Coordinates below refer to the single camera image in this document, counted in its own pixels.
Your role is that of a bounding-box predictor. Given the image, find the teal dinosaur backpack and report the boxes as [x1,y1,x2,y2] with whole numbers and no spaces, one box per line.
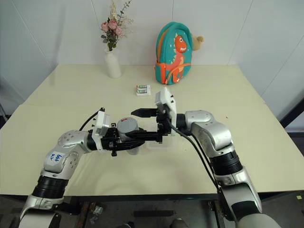
[154,21,194,86]

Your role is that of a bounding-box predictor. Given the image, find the white battery pack green cells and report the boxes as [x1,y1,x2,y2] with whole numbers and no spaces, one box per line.
[135,84,153,96]

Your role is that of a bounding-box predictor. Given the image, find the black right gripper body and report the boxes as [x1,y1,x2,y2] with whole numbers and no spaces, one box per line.
[155,106,172,144]

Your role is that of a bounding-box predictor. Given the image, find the brown plush toy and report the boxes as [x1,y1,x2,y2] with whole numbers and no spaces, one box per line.
[190,33,206,51]

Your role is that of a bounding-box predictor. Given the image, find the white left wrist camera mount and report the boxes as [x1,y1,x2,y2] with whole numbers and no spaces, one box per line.
[91,108,117,151]

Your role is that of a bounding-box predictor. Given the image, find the pink dried flower bouquet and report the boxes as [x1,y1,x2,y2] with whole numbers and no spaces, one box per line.
[100,0,134,52]

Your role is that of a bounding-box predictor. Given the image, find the black stand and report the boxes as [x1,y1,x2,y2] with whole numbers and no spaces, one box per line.
[278,95,304,138]

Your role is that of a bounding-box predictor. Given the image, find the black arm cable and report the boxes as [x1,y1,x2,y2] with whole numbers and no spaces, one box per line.
[79,109,102,132]
[166,117,237,225]

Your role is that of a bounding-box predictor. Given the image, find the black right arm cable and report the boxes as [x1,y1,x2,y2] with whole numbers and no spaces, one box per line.
[166,117,237,225]

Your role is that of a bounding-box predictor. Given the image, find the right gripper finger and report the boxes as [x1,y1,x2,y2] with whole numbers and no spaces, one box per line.
[124,131,159,142]
[131,108,158,118]

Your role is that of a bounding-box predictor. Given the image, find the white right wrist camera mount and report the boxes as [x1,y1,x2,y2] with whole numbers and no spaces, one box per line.
[154,87,178,136]

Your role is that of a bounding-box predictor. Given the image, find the translucent white jar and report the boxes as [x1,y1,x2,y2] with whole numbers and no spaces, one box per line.
[118,136,141,156]

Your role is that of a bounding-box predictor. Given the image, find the white ceramic vase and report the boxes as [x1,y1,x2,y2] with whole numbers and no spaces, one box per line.
[104,50,123,79]

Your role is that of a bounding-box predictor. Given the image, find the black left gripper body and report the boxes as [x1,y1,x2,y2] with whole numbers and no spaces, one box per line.
[101,127,124,157]

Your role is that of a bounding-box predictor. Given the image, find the grey rounded shape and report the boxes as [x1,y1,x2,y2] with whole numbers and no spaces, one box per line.
[170,218,189,228]

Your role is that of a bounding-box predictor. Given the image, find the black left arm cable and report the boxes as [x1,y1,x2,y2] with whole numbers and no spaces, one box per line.
[79,109,102,132]

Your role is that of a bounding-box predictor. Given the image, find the grey cylindrical cup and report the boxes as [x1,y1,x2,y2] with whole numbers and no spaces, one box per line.
[116,116,140,141]

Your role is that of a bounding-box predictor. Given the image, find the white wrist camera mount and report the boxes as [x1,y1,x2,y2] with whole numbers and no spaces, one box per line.
[154,87,178,136]
[91,108,117,151]

